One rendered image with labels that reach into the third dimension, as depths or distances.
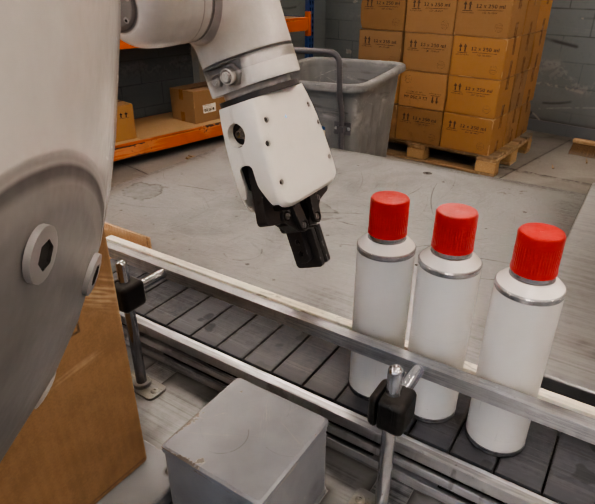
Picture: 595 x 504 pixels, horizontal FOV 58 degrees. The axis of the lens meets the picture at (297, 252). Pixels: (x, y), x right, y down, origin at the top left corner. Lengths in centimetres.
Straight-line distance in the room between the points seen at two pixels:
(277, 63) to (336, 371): 31
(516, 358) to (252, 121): 28
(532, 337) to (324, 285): 43
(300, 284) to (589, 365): 40
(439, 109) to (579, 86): 155
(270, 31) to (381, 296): 24
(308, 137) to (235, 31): 11
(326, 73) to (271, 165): 299
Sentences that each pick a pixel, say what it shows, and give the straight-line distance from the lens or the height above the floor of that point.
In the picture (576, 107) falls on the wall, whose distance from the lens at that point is 521.
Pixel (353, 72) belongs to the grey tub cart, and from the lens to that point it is 338.
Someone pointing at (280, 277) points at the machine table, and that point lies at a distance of 83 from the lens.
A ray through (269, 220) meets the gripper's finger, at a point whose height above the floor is 106.
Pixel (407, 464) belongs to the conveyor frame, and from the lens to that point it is 53.
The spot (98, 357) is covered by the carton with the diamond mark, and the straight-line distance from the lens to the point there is 45.
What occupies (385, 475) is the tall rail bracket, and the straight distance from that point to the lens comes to 48.
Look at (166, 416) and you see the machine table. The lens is 61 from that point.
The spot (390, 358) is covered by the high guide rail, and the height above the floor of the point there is 96.
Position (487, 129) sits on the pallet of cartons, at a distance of 388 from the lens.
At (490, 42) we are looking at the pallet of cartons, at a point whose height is 86.
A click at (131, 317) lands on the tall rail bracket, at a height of 93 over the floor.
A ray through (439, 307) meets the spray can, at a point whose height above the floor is 101.
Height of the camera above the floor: 125
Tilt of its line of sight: 28 degrees down
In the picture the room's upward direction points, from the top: straight up
